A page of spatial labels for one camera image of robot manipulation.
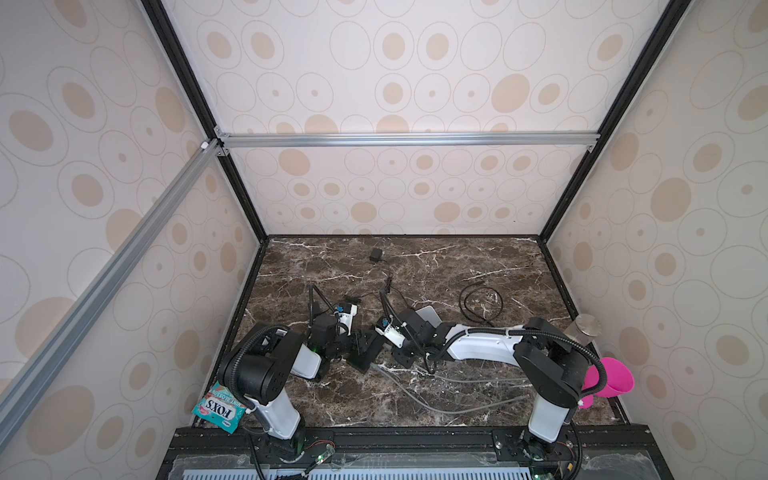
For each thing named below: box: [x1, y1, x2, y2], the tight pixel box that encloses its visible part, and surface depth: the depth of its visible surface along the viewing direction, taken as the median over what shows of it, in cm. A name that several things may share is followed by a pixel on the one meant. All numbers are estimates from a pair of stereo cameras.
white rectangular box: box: [415, 305, 443, 328], surface depth 99 cm
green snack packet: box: [192, 382, 247, 434], surface depth 79 cm
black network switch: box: [346, 332, 385, 374], surface depth 87 cm
